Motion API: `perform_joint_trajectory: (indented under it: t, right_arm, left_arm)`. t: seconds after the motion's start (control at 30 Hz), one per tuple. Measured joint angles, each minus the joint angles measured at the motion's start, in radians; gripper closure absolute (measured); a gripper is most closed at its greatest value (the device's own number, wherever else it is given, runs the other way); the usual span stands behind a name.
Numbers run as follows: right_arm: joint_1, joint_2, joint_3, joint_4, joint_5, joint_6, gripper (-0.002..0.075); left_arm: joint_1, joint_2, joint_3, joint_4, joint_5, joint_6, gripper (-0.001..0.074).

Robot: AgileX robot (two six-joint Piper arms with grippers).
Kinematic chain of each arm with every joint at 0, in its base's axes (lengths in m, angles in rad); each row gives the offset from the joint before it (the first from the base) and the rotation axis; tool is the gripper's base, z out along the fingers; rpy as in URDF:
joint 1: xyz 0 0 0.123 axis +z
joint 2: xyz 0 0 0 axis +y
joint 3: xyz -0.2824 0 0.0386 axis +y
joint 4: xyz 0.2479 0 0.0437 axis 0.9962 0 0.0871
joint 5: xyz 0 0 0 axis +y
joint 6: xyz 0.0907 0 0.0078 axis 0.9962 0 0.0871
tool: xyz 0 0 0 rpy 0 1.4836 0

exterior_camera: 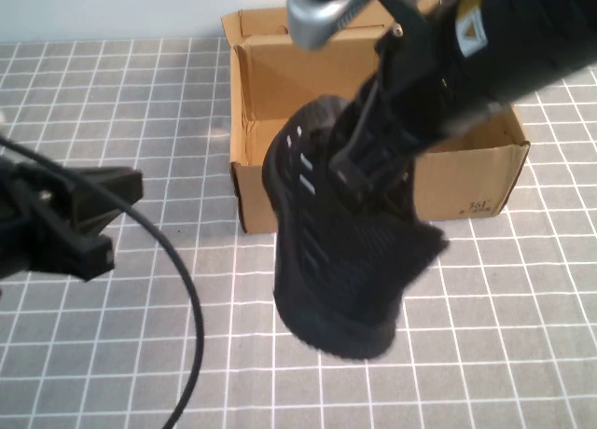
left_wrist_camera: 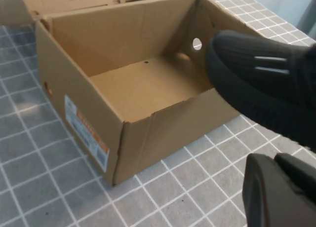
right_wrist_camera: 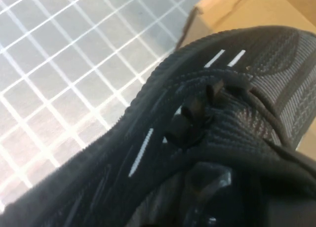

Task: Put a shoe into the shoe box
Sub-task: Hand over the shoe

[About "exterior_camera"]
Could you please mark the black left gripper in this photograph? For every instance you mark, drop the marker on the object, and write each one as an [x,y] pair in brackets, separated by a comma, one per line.
[14,233]

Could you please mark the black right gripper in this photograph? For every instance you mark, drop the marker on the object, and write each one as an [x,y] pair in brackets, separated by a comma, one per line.
[448,74]

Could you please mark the black mesh sneaker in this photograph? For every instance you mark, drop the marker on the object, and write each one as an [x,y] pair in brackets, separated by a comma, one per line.
[336,270]

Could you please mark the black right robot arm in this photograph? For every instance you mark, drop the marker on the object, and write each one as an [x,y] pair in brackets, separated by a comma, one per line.
[550,28]

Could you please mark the brown cardboard shoe box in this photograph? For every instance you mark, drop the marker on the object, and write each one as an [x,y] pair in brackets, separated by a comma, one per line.
[466,186]

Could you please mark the grey checked tablecloth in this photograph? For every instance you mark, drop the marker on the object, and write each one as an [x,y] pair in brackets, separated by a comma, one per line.
[513,331]

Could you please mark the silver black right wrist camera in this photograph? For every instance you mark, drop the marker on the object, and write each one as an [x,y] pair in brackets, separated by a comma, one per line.
[317,14]

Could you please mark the black right wrist camera bracket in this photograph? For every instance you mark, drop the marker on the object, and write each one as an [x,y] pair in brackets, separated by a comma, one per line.
[396,4]

